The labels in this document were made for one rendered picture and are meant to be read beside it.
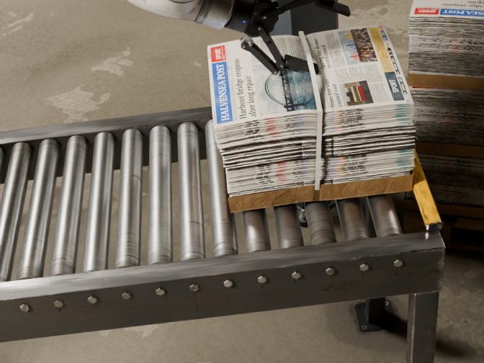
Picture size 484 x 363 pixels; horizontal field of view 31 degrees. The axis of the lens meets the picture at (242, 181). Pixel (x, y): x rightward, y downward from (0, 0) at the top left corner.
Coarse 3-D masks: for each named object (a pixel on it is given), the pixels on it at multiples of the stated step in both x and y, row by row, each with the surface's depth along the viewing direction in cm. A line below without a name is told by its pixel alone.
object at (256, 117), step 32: (224, 64) 175; (256, 64) 174; (224, 96) 167; (256, 96) 166; (288, 96) 165; (224, 128) 161; (256, 128) 162; (288, 128) 162; (224, 160) 166; (256, 160) 167; (288, 160) 167; (256, 192) 172
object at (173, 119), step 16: (160, 112) 205; (176, 112) 204; (192, 112) 204; (208, 112) 203; (32, 128) 205; (48, 128) 204; (64, 128) 204; (80, 128) 203; (96, 128) 203; (112, 128) 202; (128, 128) 201; (144, 128) 202; (176, 128) 202; (0, 144) 202; (32, 144) 202; (64, 144) 203; (144, 144) 205; (176, 144) 205; (32, 160) 205; (64, 160) 206; (144, 160) 208; (176, 160) 208; (32, 176) 209
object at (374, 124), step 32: (320, 32) 181; (352, 32) 180; (384, 32) 179; (352, 64) 171; (384, 64) 170; (352, 96) 163; (384, 96) 162; (352, 128) 163; (384, 128) 164; (352, 160) 169; (384, 160) 169
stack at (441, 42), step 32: (416, 0) 228; (448, 0) 226; (480, 0) 224; (416, 32) 225; (448, 32) 223; (480, 32) 221; (416, 64) 232; (448, 64) 229; (480, 64) 227; (416, 96) 238; (448, 96) 235; (480, 96) 233; (416, 128) 245; (448, 128) 243; (480, 128) 240; (448, 160) 250; (480, 160) 247; (448, 192) 258; (480, 192) 255; (416, 224) 269; (448, 224) 266; (480, 224) 262
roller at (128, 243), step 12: (132, 132) 200; (132, 144) 197; (132, 156) 193; (120, 168) 193; (132, 168) 190; (120, 180) 189; (132, 180) 187; (120, 192) 185; (132, 192) 184; (120, 204) 182; (132, 204) 181; (120, 216) 179; (132, 216) 178; (120, 228) 176; (132, 228) 175; (120, 240) 173; (132, 240) 173; (120, 252) 170; (132, 252) 170; (120, 264) 168; (132, 264) 168
